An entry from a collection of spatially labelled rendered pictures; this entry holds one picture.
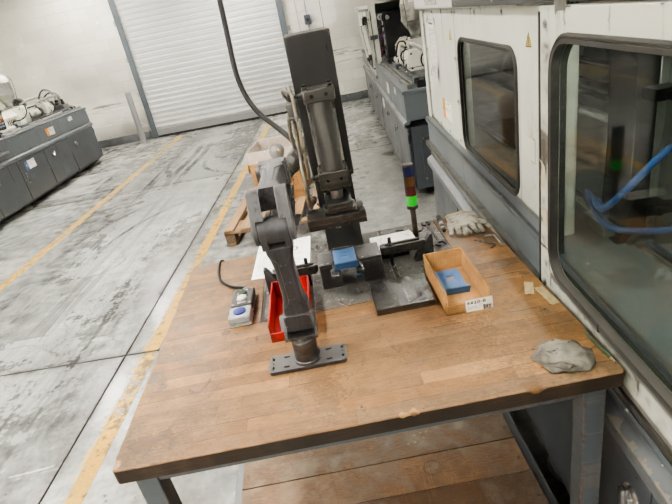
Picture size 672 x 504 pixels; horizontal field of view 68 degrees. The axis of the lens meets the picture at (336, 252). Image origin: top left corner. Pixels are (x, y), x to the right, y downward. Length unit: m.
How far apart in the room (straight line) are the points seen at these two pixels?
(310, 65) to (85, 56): 10.30
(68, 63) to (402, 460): 10.79
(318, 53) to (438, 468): 1.41
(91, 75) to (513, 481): 10.88
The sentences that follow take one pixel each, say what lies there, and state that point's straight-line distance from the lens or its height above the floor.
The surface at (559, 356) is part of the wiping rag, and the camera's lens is 1.23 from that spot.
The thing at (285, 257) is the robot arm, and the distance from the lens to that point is 1.13.
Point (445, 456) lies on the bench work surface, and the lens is 1.95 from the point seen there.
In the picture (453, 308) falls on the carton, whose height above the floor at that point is 0.92.
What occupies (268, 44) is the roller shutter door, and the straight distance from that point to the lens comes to 10.66.
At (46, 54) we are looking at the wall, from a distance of 12.00.
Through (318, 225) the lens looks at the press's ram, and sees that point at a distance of 1.51.
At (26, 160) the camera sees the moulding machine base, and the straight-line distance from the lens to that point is 8.39.
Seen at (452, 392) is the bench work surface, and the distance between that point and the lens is 1.17.
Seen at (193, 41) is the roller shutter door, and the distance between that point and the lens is 10.91.
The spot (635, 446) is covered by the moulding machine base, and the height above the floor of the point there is 0.70.
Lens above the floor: 1.69
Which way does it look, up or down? 25 degrees down
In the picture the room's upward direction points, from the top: 11 degrees counter-clockwise
